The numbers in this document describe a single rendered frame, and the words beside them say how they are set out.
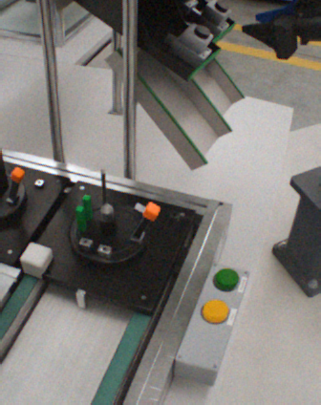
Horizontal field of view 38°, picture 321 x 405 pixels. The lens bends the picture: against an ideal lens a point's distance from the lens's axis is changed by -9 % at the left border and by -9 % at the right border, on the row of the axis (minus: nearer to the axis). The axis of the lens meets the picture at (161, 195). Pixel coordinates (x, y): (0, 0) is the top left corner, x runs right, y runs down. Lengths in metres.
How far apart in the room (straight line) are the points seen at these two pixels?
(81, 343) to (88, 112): 0.76
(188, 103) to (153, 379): 0.58
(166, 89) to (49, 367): 0.59
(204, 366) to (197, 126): 0.51
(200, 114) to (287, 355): 0.53
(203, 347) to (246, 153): 0.63
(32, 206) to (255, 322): 0.47
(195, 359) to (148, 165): 0.58
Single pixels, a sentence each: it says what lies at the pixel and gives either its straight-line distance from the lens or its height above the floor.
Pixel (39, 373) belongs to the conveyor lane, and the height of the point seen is 0.92.
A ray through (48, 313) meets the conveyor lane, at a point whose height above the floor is 0.92.
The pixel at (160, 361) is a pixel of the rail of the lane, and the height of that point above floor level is 0.96.
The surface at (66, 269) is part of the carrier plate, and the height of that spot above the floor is 0.97.
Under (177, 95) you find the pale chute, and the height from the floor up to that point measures 1.08.
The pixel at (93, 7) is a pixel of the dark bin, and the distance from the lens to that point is 0.92.
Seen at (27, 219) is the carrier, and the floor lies 0.97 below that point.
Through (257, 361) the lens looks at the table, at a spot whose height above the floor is 0.86.
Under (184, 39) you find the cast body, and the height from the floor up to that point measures 1.25.
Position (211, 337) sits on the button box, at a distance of 0.77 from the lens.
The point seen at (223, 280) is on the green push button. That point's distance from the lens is 0.82.
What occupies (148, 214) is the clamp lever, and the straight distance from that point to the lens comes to 0.78.
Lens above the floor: 1.62
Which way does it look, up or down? 43 degrees down
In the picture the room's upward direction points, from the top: 2 degrees clockwise
